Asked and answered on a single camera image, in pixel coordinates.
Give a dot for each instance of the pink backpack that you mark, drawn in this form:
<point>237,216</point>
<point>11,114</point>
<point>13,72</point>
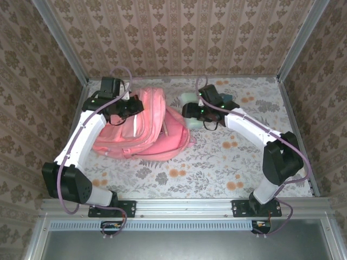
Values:
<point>162,135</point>

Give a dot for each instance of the right black mount plate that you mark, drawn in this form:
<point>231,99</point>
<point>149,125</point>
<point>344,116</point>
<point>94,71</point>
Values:
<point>240,208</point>

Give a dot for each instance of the small teal notebook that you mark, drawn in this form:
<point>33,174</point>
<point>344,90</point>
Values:
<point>227,97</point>

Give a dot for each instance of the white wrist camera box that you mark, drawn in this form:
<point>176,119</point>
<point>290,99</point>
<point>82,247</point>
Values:
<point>125,90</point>
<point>201,102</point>

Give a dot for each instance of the aluminium frame post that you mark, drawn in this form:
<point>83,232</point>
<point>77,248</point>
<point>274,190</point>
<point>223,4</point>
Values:
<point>62,40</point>
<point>301,40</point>

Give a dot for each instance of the left black mount plate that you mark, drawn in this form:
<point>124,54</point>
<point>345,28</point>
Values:
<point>127,208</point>

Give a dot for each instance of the black mount plate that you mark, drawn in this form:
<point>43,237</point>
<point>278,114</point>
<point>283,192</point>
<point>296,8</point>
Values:
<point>240,208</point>
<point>127,208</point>

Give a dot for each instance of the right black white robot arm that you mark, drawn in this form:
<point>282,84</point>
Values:
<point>282,159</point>

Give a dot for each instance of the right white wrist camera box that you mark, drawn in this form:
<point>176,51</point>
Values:
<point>201,102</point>

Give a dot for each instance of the grey metal sheet panel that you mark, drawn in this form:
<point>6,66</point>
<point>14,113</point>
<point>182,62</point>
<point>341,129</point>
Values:
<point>176,243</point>

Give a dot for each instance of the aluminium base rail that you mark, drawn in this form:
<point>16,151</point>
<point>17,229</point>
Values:
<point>184,207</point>

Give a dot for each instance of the aluminium side rail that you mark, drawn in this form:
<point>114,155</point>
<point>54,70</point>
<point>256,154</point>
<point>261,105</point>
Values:
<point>289,103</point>
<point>82,92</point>

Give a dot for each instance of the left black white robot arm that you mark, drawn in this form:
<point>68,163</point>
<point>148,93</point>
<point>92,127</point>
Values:
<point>81,140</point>

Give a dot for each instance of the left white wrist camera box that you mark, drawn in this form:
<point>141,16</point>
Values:
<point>125,90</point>

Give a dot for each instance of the mint green pencil case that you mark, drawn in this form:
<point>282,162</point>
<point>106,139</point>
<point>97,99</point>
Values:
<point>189,97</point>

